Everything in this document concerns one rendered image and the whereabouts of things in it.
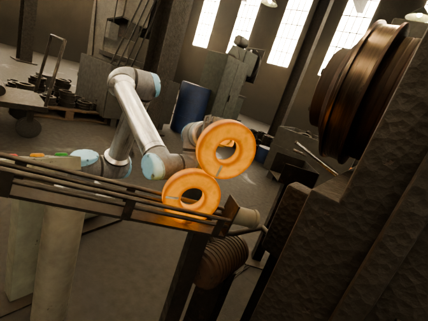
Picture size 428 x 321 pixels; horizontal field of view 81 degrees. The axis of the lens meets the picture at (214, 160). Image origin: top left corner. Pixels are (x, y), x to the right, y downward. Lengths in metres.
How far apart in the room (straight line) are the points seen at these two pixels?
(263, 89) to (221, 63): 8.02
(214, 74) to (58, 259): 3.96
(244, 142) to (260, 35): 12.66
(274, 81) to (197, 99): 8.16
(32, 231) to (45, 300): 0.24
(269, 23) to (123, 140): 12.12
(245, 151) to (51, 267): 0.75
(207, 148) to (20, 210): 0.71
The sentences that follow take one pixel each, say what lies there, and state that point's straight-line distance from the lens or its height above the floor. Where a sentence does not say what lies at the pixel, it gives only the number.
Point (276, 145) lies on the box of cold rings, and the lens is 3.58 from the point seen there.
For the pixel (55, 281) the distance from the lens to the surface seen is 1.09.
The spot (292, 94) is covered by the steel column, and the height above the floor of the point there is 1.39.
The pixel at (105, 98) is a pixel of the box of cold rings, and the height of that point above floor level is 0.38.
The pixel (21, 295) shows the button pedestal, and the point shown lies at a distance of 1.35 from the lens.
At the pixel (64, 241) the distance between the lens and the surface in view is 0.98.
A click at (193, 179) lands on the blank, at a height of 0.77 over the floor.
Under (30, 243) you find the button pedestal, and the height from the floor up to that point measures 0.27.
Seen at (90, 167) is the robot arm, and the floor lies 0.37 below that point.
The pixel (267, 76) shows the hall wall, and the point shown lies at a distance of 12.48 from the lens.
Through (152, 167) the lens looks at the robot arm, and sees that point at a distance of 0.82.
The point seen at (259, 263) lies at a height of 0.01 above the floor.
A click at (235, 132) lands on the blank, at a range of 0.63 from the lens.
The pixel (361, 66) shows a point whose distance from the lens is 0.83.
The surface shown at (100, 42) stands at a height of 1.06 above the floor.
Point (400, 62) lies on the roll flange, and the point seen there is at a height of 1.21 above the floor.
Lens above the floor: 1.01
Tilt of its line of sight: 16 degrees down
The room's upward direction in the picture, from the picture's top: 18 degrees clockwise
